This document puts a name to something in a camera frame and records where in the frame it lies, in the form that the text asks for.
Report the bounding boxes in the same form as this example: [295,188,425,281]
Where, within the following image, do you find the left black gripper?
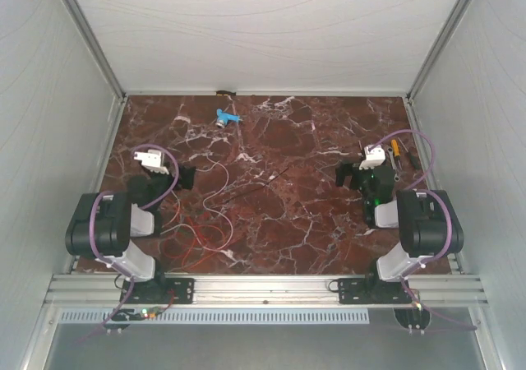
[150,162,196,210]

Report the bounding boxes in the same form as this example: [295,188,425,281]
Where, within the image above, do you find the white wire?
[159,155,235,252]

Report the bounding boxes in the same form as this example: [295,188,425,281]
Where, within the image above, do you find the red wire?
[162,203,242,271]

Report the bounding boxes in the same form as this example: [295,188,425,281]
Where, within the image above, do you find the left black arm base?
[125,277,195,305]

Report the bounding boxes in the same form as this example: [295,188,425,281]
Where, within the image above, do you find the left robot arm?
[65,165,196,303]

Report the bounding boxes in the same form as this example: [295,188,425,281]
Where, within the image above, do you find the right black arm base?
[337,278,412,305]

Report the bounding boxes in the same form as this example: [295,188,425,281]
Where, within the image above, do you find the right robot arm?
[335,162,464,303]

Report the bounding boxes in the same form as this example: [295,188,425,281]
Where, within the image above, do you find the silver wrench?
[387,146,400,183]

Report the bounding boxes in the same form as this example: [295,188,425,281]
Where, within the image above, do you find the blue connector plug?
[215,109,242,128]

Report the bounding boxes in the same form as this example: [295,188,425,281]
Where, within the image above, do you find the black yellow edge clip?
[215,90,236,96]

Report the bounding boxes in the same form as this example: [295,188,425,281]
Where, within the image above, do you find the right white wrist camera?
[358,146,385,170]

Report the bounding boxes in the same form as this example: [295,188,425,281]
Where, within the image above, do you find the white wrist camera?
[358,146,385,170]
[134,149,169,174]

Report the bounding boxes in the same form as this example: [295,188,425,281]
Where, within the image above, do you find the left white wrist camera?
[134,149,169,174]

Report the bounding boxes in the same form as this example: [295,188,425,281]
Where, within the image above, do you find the yellow handled screwdriver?
[390,139,400,157]

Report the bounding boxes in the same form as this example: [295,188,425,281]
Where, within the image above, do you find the black handled screwdriver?
[406,151,422,170]

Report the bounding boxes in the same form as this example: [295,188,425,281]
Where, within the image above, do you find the slotted grey cable duct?
[59,308,370,326]

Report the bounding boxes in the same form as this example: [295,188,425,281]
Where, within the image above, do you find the aluminium front rail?
[44,273,488,308]

